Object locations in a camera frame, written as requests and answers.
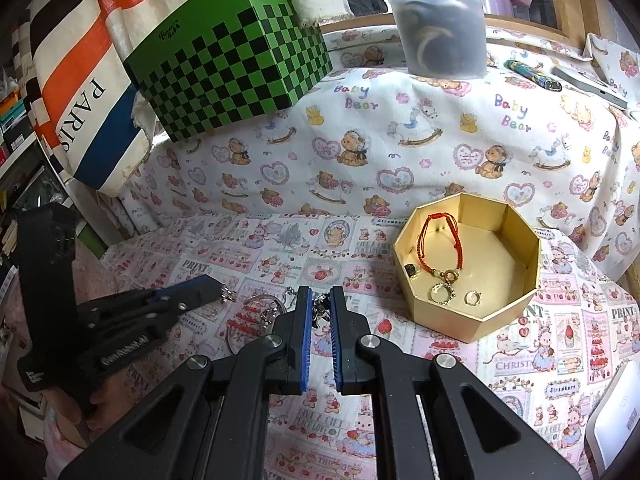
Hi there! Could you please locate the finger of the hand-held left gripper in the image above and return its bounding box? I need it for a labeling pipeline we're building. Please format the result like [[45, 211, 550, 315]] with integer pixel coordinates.
[[90, 304, 191, 357], [77, 275, 225, 323]]

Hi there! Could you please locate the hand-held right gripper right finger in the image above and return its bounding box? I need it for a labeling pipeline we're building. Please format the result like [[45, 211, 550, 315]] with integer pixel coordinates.
[[329, 285, 582, 480]]

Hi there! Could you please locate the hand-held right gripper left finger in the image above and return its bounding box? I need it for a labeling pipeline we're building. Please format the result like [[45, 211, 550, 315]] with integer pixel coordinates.
[[57, 285, 313, 480]]

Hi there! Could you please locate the keychain with dark charms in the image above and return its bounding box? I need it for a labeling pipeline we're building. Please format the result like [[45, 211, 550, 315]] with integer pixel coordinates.
[[309, 294, 334, 329]]

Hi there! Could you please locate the large silver key ring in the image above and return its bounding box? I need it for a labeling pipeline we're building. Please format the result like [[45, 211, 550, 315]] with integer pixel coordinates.
[[226, 287, 296, 358]]

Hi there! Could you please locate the gold crown ring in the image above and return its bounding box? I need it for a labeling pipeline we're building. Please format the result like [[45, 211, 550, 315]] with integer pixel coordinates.
[[427, 282, 457, 307]]

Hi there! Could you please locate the red cord bracelet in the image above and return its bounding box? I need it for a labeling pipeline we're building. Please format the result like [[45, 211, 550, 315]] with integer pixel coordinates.
[[416, 211, 475, 283]]

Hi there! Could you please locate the gold octagonal box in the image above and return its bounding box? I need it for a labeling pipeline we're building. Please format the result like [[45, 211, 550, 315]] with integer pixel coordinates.
[[391, 191, 542, 345]]

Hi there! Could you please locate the person's left hand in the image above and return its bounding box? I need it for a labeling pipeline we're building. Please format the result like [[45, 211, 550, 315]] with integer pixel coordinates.
[[47, 375, 121, 446]]

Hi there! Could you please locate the storage shelf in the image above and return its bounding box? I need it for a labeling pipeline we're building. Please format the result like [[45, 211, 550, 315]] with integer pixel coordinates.
[[0, 60, 76, 261]]

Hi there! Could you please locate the striped cloth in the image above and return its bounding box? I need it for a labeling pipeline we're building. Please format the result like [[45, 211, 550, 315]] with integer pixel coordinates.
[[20, 0, 351, 197]]

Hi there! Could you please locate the strawberry print cloth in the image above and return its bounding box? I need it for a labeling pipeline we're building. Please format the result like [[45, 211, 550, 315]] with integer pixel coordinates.
[[100, 212, 640, 480]]

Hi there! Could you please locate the bear print blanket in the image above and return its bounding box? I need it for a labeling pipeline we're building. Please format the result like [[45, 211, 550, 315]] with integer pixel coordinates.
[[95, 25, 640, 281]]

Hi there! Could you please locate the green checkered box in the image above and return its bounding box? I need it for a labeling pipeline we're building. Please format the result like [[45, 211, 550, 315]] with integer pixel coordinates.
[[122, 0, 334, 144]]

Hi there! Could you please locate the white plastic device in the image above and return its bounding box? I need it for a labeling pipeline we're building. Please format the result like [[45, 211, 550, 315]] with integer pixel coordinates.
[[582, 360, 640, 476]]

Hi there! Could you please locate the clear plastic tub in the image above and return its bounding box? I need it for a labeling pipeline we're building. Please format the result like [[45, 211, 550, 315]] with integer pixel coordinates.
[[375, 0, 489, 80]]

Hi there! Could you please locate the grey flat tool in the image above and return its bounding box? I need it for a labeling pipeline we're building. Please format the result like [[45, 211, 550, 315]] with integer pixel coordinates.
[[552, 65, 629, 111]]

